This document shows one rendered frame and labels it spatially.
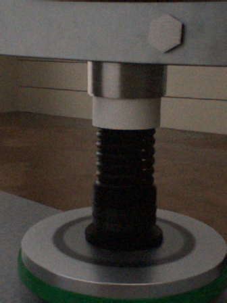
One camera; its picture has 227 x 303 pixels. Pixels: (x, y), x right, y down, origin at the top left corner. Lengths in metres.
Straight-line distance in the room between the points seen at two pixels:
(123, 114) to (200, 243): 0.16
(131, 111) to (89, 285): 0.16
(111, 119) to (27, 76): 8.98
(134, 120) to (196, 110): 6.78
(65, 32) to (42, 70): 8.68
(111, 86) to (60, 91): 8.39
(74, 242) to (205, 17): 0.25
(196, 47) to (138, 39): 0.05
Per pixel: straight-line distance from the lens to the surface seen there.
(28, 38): 0.45
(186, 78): 7.28
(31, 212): 0.77
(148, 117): 0.45
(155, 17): 0.41
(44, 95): 9.11
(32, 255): 0.47
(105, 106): 0.45
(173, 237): 0.51
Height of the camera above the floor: 1.05
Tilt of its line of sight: 11 degrees down
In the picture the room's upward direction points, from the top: 1 degrees clockwise
